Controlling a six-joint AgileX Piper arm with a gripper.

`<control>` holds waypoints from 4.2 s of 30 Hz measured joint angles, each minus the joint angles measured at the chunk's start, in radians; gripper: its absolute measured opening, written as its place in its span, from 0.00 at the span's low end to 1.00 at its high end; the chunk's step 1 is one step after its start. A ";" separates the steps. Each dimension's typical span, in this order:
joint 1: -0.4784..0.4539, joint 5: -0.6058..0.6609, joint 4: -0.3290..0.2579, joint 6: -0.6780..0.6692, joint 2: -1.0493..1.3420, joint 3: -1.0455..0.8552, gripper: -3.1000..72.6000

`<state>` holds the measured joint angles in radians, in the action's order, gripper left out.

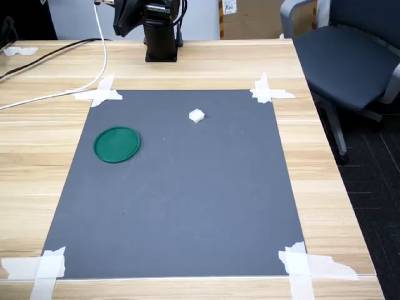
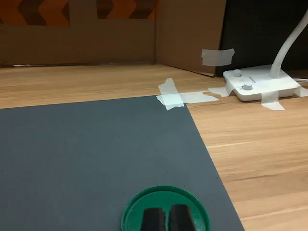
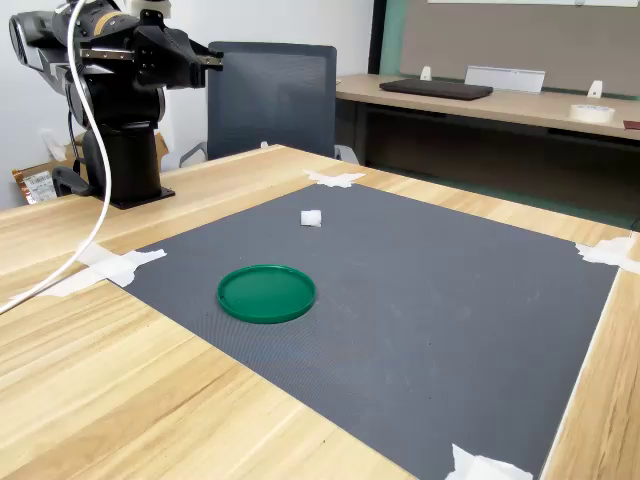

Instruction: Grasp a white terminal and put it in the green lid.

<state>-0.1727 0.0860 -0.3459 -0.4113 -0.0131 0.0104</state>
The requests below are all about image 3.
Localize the round green lid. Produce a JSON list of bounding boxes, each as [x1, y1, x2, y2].
[[216, 263, 317, 325]]

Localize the dark grey office chair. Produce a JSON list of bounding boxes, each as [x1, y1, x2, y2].
[[178, 41, 361, 169]]

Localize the black table clamp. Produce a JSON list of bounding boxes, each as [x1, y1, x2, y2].
[[51, 158, 96, 198]]

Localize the brown packet with white label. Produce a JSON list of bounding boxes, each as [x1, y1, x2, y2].
[[11, 168, 56, 205]]

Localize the white masking tape patch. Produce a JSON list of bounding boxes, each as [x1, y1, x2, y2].
[[574, 235, 640, 275], [302, 168, 367, 190], [8, 238, 168, 301], [444, 443, 535, 480]]

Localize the black laptop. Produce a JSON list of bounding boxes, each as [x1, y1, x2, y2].
[[378, 77, 495, 102]]

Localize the grey partition with green edge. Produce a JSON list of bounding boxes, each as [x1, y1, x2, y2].
[[367, 0, 640, 99]]

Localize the dark grey mat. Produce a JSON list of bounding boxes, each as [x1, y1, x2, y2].
[[119, 182, 622, 480]]

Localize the beige side desk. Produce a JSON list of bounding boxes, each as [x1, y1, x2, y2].
[[333, 73, 640, 221]]

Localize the masking tape roll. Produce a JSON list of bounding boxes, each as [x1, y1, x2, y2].
[[568, 103, 616, 124]]

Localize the white camera cable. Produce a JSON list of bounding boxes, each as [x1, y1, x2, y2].
[[0, 0, 112, 316]]

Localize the silver cable duct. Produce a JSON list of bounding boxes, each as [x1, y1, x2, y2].
[[464, 64, 546, 95]]

